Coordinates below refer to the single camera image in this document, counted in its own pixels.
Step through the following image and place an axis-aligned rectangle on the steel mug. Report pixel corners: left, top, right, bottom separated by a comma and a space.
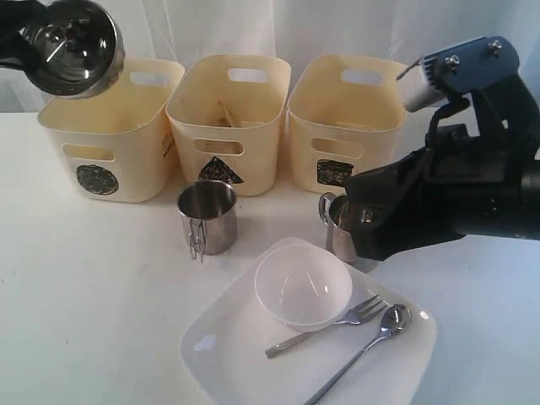
318, 192, 379, 273
176, 180, 238, 263

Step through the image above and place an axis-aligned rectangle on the white plastic bowl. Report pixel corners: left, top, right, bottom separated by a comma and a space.
254, 243, 353, 332

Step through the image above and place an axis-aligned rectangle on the cream bin with circle mark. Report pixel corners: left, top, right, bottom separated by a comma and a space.
38, 58, 185, 203

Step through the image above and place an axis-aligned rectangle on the steel fork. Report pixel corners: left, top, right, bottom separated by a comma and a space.
265, 294, 387, 359

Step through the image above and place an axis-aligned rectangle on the steel spoon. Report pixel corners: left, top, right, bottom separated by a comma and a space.
305, 304, 412, 405

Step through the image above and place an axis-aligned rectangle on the cream bin with triangle mark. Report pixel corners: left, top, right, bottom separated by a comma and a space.
166, 55, 291, 197

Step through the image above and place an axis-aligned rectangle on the stainless steel bowl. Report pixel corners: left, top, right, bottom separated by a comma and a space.
22, 1, 125, 99

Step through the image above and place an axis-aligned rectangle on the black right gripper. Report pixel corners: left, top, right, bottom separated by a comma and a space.
345, 75, 539, 262

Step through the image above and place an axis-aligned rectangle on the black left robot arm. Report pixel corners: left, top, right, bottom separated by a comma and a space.
1, 1, 47, 73

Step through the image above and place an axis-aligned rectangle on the cream bin with square mark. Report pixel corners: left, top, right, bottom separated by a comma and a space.
287, 55, 407, 194

